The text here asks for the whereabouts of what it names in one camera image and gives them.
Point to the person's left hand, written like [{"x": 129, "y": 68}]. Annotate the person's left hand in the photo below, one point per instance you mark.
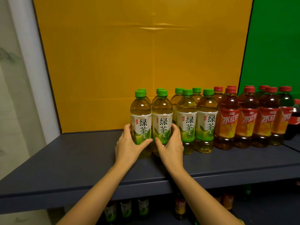
[{"x": 125, "y": 149}]

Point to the person's right hand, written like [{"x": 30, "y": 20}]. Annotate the person's right hand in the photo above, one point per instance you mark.
[{"x": 173, "y": 154}]

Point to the person's left thumb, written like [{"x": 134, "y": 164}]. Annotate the person's left thumb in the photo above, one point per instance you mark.
[{"x": 143, "y": 144}]

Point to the person's right thumb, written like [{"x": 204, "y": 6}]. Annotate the person's right thumb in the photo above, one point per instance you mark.
[{"x": 161, "y": 143}]

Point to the green-capped tea drink bottle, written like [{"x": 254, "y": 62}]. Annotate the green-capped tea drink bottle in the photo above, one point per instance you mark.
[
  {"x": 126, "y": 208},
  {"x": 140, "y": 110},
  {"x": 110, "y": 212},
  {"x": 143, "y": 206},
  {"x": 162, "y": 110}
]

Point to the person's right forearm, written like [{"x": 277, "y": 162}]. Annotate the person's right forearm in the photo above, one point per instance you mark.
[{"x": 199, "y": 199}]

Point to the person's left forearm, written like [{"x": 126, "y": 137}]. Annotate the person's left forearm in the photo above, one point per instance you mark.
[{"x": 93, "y": 199}]

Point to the cluster of green tea bottles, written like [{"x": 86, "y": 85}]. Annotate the cluster of green tea bottles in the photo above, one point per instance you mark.
[{"x": 187, "y": 119}]

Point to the red-label tea drink bottle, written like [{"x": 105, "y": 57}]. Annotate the red-label tea drink bottle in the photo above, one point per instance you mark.
[
  {"x": 180, "y": 206},
  {"x": 228, "y": 200}
]

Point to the cluster of red tea bottles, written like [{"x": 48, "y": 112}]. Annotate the cluster of red tea bottles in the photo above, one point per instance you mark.
[{"x": 227, "y": 121}]

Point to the dark grey shelf board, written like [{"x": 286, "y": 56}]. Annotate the dark grey shelf board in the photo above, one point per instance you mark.
[
  {"x": 70, "y": 161},
  {"x": 294, "y": 142}
]

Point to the yellow backdrop board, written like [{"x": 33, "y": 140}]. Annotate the yellow backdrop board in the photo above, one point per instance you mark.
[{"x": 105, "y": 56}]

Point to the green glass bottle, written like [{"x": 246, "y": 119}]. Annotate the green glass bottle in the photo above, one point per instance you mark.
[{"x": 247, "y": 192}]

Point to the dark cola bottle red label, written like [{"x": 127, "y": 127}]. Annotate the dark cola bottle red label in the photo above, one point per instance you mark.
[{"x": 294, "y": 121}]

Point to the green backdrop board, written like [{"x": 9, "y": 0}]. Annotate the green backdrop board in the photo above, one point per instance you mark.
[{"x": 274, "y": 44}]

